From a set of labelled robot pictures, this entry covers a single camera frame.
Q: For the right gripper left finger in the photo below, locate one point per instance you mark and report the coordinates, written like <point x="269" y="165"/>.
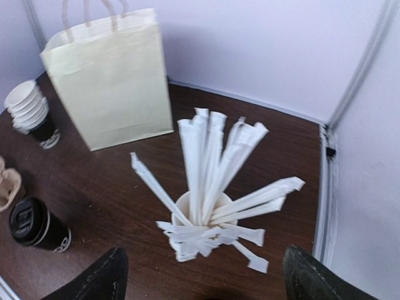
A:
<point x="106" y="278"/>

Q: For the black paper coffee cup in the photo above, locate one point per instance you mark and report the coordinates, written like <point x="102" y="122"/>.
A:
<point x="57" y="236"/>

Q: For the cream paper bag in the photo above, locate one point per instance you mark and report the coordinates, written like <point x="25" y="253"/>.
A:
<point x="110" y="76"/>

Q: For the stack of paper cups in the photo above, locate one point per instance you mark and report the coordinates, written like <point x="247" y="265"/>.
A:
<point x="29" y="110"/>

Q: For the cardboard cup carrier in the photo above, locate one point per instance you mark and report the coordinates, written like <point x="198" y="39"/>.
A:
<point x="11" y="186"/>

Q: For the black cup lid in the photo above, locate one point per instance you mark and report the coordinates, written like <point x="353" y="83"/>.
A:
<point x="27" y="221"/>

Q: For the white cup holding straws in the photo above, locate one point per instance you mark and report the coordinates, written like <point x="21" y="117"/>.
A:
<point x="184" y="201"/>

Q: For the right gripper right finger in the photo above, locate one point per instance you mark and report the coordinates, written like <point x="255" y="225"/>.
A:
<point x="307" y="278"/>

